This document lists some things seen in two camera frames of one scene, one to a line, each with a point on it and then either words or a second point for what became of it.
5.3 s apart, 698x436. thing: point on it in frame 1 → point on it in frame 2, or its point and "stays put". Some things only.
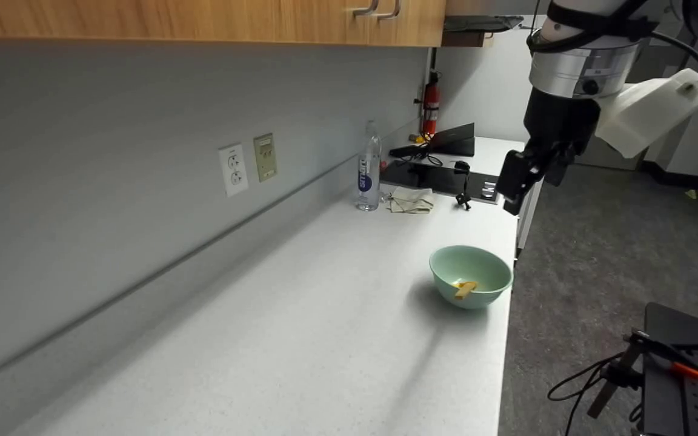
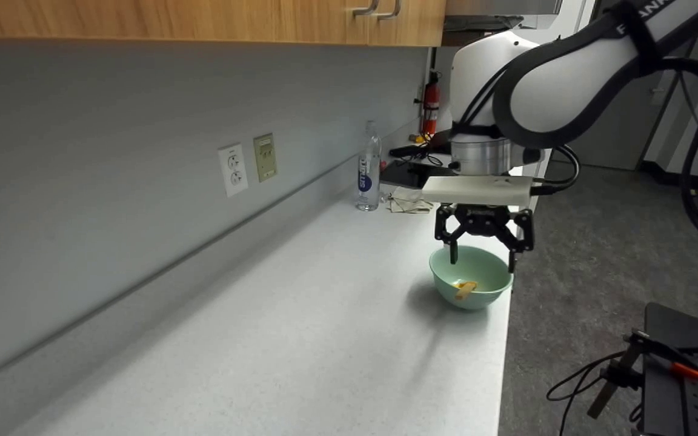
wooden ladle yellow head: x=464 y=287 stays put
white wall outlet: x=234 y=167 stays put
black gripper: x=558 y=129 → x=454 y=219
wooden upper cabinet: x=248 y=23 stays put
